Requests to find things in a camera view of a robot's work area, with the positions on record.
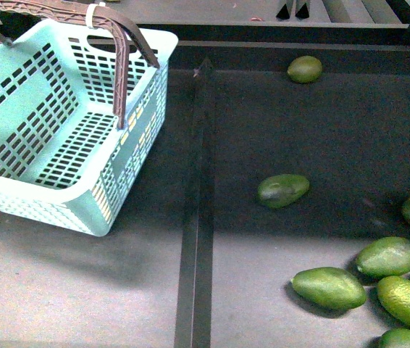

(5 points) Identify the light blue plastic basket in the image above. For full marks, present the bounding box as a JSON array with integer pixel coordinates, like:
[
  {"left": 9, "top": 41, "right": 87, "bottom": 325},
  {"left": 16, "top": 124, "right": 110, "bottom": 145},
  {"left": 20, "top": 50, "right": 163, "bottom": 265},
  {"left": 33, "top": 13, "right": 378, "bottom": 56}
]
[{"left": 0, "top": 20, "right": 178, "bottom": 236}]

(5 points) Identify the brown basket handle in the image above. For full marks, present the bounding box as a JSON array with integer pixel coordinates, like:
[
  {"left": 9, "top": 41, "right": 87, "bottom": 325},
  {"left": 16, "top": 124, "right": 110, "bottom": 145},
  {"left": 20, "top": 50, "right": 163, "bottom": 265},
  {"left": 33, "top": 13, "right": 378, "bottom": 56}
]
[{"left": 0, "top": 1, "right": 160, "bottom": 129}]

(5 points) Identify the black shelf divider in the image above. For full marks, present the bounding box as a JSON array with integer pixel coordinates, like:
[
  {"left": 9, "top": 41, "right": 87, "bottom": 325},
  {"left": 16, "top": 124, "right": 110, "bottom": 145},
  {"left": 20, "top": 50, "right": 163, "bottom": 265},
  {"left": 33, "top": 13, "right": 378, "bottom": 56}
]
[{"left": 174, "top": 59, "right": 216, "bottom": 347}]

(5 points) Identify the white zip tie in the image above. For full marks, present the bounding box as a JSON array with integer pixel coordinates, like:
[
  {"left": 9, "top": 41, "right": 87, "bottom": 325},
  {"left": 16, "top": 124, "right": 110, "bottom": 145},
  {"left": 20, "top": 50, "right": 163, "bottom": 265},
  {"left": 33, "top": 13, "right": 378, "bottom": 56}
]
[{"left": 85, "top": 1, "right": 106, "bottom": 29}]

